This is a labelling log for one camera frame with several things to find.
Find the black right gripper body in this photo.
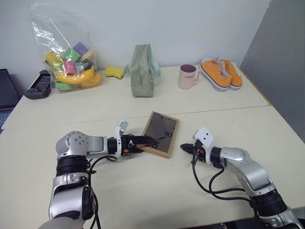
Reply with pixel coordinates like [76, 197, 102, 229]
[192, 140, 207, 164]

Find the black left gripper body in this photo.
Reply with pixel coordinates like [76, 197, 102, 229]
[120, 135, 140, 157]

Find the wooden picture frame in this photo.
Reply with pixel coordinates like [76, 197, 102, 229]
[137, 111, 181, 159]

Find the pink mug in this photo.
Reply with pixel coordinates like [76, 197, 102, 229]
[179, 63, 201, 90]

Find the green fabric bag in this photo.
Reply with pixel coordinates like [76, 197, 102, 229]
[124, 43, 162, 98]

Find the yellow wavy sponge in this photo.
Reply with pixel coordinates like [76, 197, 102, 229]
[104, 66, 125, 80]

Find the orange canvas shoe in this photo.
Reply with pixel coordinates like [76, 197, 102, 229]
[199, 57, 233, 92]
[216, 56, 244, 92]

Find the dark rounded shape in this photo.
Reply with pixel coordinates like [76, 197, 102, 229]
[221, 221, 261, 229]

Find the long yellow sponge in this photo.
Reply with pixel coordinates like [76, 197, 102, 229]
[53, 66, 96, 84]

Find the green sponge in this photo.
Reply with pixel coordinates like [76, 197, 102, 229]
[62, 47, 81, 62]
[55, 81, 73, 91]

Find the black sponge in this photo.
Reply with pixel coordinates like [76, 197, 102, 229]
[80, 59, 94, 70]

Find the pink sponge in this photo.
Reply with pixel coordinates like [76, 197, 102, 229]
[64, 61, 76, 75]

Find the beige sponge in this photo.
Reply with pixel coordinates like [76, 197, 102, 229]
[79, 50, 95, 62]

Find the light grey robot torso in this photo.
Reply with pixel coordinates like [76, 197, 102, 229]
[37, 216, 84, 229]

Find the black phone game controller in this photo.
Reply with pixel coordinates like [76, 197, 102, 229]
[23, 69, 52, 100]

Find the purple sponge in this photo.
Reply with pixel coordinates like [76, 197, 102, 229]
[72, 42, 89, 55]

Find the grey partition panel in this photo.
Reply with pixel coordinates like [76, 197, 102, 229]
[239, 0, 305, 144]

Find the dark laptop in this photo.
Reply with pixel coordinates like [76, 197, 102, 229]
[0, 68, 22, 113]

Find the clear plastic bag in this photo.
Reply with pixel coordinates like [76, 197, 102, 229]
[30, 3, 104, 93]

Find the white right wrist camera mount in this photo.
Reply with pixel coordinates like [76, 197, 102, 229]
[192, 127, 214, 155]

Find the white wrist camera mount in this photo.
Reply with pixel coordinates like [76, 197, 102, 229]
[192, 127, 214, 155]
[114, 120, 131, 158]

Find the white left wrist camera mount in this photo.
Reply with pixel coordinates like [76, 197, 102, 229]
[114, 120, 131, 158]

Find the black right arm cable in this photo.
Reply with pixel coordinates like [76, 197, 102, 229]
[191, 152, 254, 201]

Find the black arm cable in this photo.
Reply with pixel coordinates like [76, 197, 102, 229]
[86, 155, 120, 229]
[191, 152, 254, 201]

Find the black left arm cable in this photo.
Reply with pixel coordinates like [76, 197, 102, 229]
[86, 155, 120, 229]

